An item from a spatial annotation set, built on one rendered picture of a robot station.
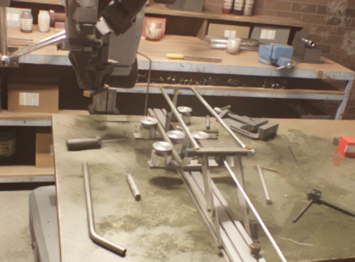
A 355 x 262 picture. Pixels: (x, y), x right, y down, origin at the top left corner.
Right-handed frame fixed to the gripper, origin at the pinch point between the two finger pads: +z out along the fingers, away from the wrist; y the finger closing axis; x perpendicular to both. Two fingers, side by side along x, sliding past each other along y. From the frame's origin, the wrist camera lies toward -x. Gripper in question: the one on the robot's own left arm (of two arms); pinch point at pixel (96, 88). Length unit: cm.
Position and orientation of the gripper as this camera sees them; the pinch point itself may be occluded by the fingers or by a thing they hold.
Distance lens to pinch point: 140.4
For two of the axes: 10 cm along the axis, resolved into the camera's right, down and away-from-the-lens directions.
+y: 8.9, 2.9, -3.6
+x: 4.4, -3.1, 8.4
